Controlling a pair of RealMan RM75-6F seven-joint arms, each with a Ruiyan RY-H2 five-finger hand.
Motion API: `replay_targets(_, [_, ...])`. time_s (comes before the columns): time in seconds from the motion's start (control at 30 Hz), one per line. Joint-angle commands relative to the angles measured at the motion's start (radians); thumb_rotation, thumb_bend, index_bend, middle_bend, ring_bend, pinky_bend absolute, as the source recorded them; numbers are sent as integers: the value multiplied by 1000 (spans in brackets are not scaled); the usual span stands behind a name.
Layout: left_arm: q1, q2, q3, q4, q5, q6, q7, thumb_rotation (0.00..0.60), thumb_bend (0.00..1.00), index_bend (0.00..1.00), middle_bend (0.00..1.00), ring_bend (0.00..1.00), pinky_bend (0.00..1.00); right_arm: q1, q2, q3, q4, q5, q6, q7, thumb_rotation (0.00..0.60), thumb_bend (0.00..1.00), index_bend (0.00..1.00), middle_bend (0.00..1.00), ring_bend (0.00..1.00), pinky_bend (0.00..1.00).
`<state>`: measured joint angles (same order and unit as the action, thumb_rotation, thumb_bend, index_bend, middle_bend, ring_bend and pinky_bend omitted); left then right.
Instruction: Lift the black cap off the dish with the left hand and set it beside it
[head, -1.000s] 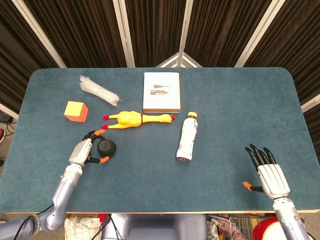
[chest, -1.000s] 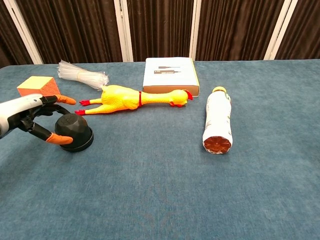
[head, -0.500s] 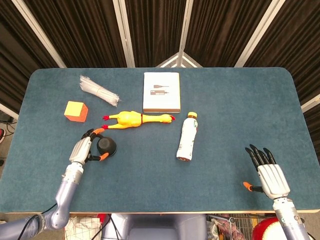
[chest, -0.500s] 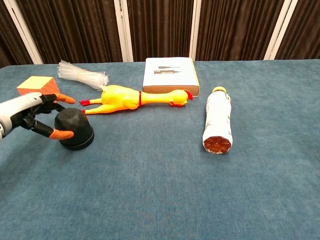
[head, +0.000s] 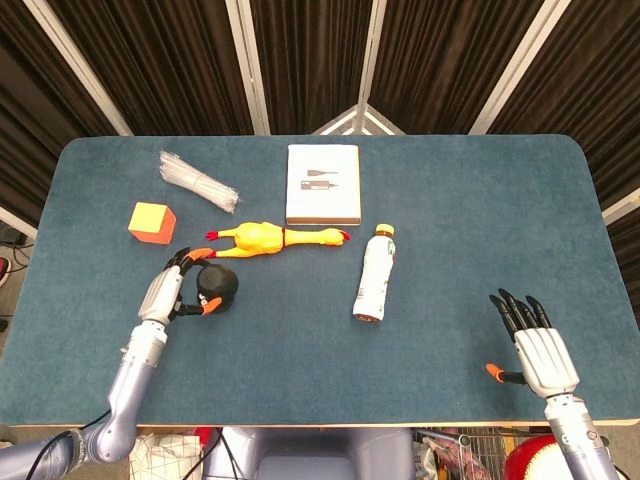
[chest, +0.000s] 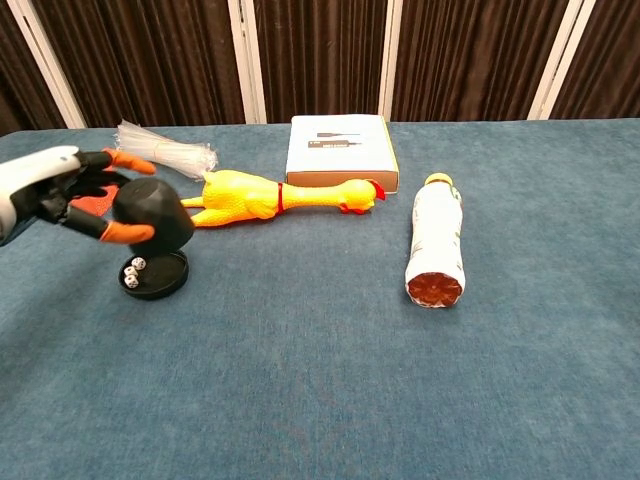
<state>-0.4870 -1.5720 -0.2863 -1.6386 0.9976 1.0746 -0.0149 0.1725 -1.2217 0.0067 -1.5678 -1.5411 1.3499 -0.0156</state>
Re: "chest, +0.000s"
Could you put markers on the black faceted dice cup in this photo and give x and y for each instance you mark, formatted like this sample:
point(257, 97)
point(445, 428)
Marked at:
point(155, 207)

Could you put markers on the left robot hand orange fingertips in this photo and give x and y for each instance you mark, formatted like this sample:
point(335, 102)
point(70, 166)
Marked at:
point(40, 180)

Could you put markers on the white flat product box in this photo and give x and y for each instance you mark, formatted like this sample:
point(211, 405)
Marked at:
point(340, 150)

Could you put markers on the white die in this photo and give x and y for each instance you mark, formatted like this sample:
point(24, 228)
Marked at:
point(132, 282)
point(138, 263)
point(130, 272)

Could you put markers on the white frame post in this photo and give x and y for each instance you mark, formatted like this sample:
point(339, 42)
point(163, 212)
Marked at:
point(560, 57)
point(247, 60)
point(391, 55)
point(47, 62)

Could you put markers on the orange foam cube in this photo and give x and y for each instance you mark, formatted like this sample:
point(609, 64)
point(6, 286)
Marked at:
point(95, 203)

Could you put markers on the yellow rubber chicken toy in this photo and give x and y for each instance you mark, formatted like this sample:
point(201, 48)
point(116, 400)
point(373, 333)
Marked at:
point(240, 200)

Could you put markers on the dark brown curtain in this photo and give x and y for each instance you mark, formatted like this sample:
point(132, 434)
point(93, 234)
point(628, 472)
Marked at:
point(145, 55)

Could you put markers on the clear plastic bag bundle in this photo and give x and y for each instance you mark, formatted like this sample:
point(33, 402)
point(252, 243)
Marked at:
point(175, 152)

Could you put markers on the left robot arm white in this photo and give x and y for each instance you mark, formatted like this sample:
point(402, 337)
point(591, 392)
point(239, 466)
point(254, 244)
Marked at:
point(7, 232)

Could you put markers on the black round cup base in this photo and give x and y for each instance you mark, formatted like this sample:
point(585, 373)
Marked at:
point(165, 277)

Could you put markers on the blue table cloth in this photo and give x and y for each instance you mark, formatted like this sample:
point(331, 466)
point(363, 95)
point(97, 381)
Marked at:
point(320, 380)

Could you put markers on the white labelled drink bottle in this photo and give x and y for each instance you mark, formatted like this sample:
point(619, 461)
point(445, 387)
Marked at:
point(437, 235)

